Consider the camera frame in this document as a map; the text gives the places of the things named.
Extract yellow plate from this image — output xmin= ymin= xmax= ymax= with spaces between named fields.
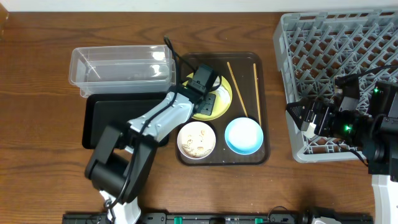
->
xmin=193 ymin=77 xmax=233 ymax=121

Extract white bowl with food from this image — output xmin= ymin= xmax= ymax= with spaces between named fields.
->
xmin=177 ymin=121 xmax=216 ymax=160

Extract light blue bowl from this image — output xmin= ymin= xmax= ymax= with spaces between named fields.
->
xmin=224 ymin=117 xmax=264 ymax=156

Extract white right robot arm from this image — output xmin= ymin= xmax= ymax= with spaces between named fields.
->
xmin=286 ymin=81 xmax=397 ymax=223

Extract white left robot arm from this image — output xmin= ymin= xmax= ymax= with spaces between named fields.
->
xmin=85 ymin=64 xmax=222 ymax=223

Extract grey dishwasher rack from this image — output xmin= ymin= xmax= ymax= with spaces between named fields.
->
xmin=272 ymin=8 xmax=398 ymax=164

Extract black waste tray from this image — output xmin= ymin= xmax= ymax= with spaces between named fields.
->
xmin=82 ymin=92 xmax=166 ymax=149

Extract left wooden chopstick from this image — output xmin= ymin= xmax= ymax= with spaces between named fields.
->
xmin=226 ymin=62 xmax=248 ymax=118

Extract wooden chopstick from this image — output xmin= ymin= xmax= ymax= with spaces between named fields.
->
xmin=252 ymin=63 xmax=262 ymax=127
xmin=226 ymin=62 xmax=248 ymax=118

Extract clear plastic bin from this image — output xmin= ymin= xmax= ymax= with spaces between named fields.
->
xmin=69 ymin=45 xmax=176 ymax=98

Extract right wooden chopstick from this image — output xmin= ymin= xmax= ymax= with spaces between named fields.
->
xmin=252 ymin=63 xmax=262 ymax=127

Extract brown serving tray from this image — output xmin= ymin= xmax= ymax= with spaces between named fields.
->
xmin=176 ymin=52 xmax=271 ymax=166

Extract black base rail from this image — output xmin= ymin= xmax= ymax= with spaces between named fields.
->
xmin=62 ymin=206 xmax=374 ymax=224

